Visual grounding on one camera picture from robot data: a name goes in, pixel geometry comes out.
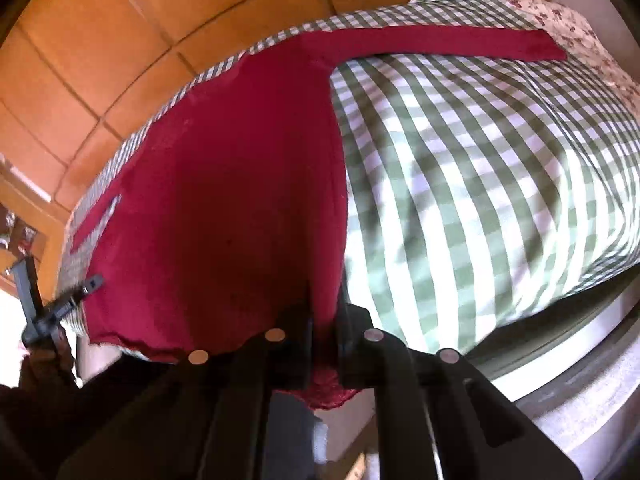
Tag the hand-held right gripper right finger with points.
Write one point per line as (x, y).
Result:
(350, 347)

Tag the red long-sleeved garment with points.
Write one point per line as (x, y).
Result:
(225, 185)

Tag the floral cloth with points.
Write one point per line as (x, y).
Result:
(580, 35)

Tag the wooden cabinet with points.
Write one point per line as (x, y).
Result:
(30, 210)

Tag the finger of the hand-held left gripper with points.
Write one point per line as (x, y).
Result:
(26, 285)
(92, 284)

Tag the person's left hand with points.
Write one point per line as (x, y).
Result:
(47, 357)

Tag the grey bed base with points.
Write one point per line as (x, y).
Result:
(575, 360)

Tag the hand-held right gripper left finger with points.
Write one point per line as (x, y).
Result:
(295, 347)

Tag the green checked blanket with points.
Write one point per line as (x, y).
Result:
(475, 185)

